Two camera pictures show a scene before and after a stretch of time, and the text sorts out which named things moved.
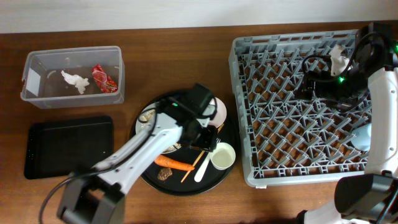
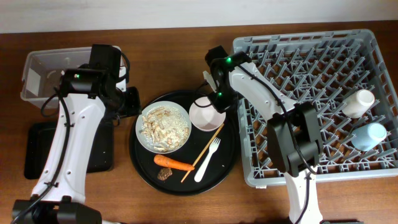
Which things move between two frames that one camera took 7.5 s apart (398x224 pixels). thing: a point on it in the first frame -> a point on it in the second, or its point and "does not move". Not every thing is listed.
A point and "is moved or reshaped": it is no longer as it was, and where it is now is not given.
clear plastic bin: [74, 76] does not move
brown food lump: [164, 173] does not move
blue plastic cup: [362, 142] does not move
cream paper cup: [223, 156] is moved or reshaped
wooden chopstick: [198, 157] does not move
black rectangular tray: [61, 147] does not move
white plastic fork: [203, 166] does not move
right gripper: [322, 78] -> [221, 106]
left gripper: [209, 142] -> [135, 106]
